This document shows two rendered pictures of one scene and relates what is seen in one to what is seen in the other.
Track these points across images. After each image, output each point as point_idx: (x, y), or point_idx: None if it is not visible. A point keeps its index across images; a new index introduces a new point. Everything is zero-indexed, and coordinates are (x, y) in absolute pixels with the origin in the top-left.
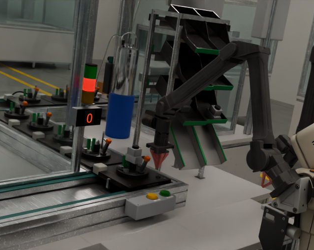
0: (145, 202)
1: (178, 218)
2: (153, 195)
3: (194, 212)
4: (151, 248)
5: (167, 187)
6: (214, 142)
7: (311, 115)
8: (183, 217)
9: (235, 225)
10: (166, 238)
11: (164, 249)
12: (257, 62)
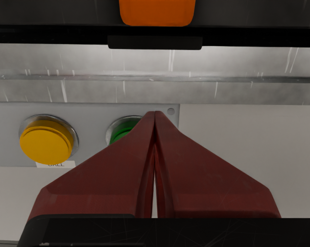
0: None
1: (190, 113)
2: (46, 153)
3: (288, 106)
4: None
5: (223, 88)
6: None
7: None
8: (215, 113)
9: (298, 202)
10: (64, 169)
11: (24, 195)
12: None
